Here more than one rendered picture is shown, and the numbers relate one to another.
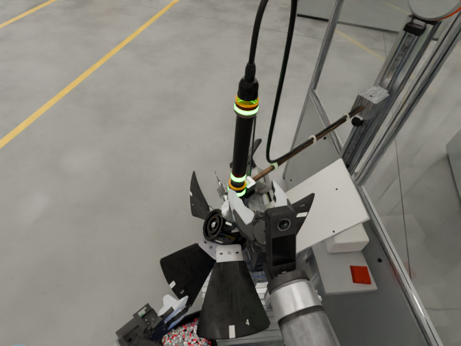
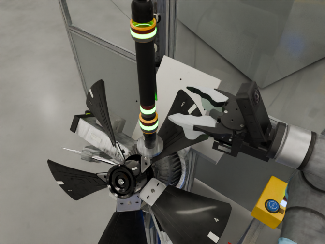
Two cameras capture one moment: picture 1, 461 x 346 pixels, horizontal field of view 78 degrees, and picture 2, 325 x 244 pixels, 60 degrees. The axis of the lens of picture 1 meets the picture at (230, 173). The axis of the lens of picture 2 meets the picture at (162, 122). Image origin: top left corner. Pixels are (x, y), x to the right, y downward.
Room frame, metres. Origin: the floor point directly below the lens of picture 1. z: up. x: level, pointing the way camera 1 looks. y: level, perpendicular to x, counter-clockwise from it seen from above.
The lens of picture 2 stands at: (0.11, 0.26, 2.07)
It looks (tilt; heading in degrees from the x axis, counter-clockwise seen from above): 51 degrees down; 315
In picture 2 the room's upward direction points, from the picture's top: straight up
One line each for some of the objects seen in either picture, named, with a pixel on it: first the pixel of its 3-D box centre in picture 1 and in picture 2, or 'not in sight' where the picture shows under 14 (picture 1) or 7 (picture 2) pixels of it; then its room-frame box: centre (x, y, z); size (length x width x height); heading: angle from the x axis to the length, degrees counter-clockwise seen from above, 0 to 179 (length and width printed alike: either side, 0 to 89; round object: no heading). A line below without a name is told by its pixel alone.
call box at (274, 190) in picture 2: not in sight; (273, 202); (0.12, -0.37, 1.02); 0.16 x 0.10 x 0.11; 99
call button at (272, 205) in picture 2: not in sight; (272, 205); (0.12, -0.32, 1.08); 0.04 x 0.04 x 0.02
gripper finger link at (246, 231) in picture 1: (251, 225); (216, 126); (0.27, -0.05, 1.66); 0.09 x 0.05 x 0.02; 41
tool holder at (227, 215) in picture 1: (238, 198); (149, 132); (0.44, -0.03, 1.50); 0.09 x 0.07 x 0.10; 134
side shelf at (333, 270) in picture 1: (337, 253); (198, 131); (0.63, -0.54, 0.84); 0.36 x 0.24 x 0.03; 9
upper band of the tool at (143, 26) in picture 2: (246, 105); (143, 29); (0.43, -0.02, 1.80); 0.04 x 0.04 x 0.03
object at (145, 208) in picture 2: not in sight; (148, 215); (0.47, -0.02, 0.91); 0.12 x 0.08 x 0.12; 99
